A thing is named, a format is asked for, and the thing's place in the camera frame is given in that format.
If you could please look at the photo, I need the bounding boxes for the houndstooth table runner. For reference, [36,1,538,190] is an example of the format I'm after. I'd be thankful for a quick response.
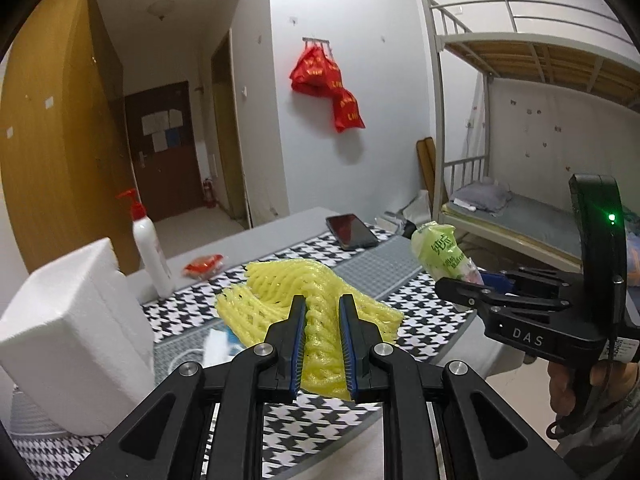
[1,235,468,479]

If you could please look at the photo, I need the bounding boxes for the white pump lotion bottle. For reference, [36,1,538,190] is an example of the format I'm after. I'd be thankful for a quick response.
[117,188,175,298]

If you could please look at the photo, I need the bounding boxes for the ceiling lamp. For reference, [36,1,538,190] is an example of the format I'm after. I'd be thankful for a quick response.
[146,0,177,22]

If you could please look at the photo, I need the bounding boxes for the person right hand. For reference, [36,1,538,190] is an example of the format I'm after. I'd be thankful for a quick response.
[546,358,640,416]

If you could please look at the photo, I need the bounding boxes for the metal bunk bed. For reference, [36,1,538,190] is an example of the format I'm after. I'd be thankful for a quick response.
[421,0,639,271]

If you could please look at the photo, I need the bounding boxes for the dark brown entrance door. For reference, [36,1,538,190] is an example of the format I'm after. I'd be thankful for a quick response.
[125,81,204,221]

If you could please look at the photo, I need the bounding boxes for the yellow foam net sleeve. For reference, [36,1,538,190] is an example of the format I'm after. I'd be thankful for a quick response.
[215,259,404,401]

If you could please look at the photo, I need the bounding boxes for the green tissue pack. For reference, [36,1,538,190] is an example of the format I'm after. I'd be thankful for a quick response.
[411,221,484,285]

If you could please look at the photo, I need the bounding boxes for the grey folded blanket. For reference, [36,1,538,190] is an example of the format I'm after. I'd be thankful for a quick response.
[451,180,512,214]

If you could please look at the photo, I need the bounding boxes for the wooden wardrobe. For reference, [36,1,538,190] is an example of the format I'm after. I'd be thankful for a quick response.
[1,0,140,273]

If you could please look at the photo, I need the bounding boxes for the red fire extinguisher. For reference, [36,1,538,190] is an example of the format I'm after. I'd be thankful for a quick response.
[203,178,217,208]

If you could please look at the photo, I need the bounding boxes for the red snack packet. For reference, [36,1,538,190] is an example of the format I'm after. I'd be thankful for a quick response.
[182,254,224,280]

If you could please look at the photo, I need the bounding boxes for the black smartphone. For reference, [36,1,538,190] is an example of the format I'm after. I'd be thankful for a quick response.
[326,214,378,250]

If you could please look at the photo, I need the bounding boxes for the white styrofoam box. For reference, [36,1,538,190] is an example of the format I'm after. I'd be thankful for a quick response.
[1,238,154,436]

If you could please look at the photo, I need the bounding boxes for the red hanging bags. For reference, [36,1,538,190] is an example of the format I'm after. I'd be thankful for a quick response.
[290,41,366,133]

